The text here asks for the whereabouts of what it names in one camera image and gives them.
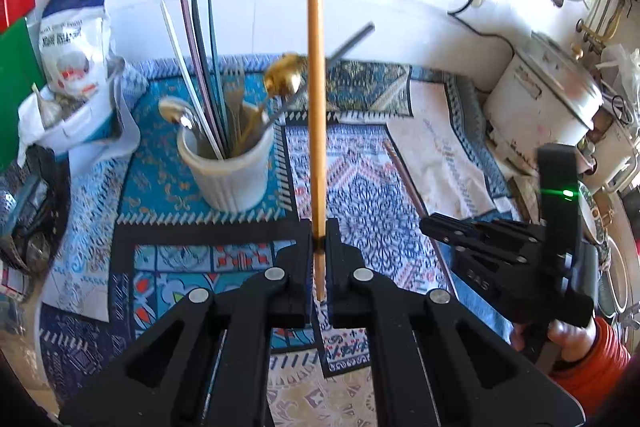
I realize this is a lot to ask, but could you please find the white rice cooker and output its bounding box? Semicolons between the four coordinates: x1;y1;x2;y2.
482;32;605;158

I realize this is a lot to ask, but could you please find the person's right forearm orange sleeve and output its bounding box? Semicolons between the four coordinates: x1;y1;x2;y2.
550;317;632;415

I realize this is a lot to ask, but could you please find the dark grey chopstick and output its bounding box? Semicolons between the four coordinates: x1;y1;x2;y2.
191;0;227;150
262;22;376;132

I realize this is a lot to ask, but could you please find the green board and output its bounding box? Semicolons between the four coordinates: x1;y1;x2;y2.
0;18;48;170

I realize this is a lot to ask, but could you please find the white plastic bag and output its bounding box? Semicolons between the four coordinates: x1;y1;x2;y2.
17;57;146;160

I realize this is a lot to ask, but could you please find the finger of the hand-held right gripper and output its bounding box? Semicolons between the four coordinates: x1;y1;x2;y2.
450;241;532;267
420;212;546;244

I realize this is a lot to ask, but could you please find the brown chopstick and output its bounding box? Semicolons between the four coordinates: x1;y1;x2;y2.
382;141;456;280

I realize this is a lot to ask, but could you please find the patterned blue tablecloth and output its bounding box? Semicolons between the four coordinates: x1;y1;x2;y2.
40;57;531;427

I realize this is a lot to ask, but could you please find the person's right hand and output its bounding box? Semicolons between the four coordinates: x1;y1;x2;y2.
547;317;600;364

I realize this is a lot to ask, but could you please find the teal green chopstick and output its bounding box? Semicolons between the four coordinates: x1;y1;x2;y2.
206;0;231;148

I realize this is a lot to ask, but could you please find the silver fork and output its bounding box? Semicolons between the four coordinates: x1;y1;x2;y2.
224;66;251;152

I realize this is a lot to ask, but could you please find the black basket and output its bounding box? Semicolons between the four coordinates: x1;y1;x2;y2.
0;144;72;270

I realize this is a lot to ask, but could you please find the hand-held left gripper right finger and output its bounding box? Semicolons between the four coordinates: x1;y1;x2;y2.
325;218;586;427

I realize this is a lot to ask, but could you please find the silver spoon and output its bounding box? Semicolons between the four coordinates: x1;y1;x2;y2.
159;97;211;148

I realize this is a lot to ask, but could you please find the orange wooden chopstick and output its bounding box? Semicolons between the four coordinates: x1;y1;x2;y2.
307;0;327;303

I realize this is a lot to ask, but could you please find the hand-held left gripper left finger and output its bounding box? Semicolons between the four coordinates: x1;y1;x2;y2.
59;218;315;427

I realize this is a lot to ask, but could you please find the mauve purple chopstick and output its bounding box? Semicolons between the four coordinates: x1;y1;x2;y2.
180;0;223;155

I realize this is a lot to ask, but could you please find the patterned plate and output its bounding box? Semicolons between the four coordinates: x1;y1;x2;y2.
580;194;632;320

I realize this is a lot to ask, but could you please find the white blue printed bag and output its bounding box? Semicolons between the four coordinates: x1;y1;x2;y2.
39;0;115;100

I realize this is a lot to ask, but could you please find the white ribbed cup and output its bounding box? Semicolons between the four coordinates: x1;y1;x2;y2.
177;99;276;212

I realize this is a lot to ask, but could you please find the gold spoon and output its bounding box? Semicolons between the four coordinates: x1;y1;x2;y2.
239;53;308;145

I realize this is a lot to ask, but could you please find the white pot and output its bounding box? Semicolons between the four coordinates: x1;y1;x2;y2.
575;117;637;194

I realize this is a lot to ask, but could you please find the garlic bulb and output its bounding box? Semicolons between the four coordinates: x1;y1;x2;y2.
32;83;62;128

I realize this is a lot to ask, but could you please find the white chopstick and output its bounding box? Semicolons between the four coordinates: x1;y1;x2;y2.
160;0;226;160

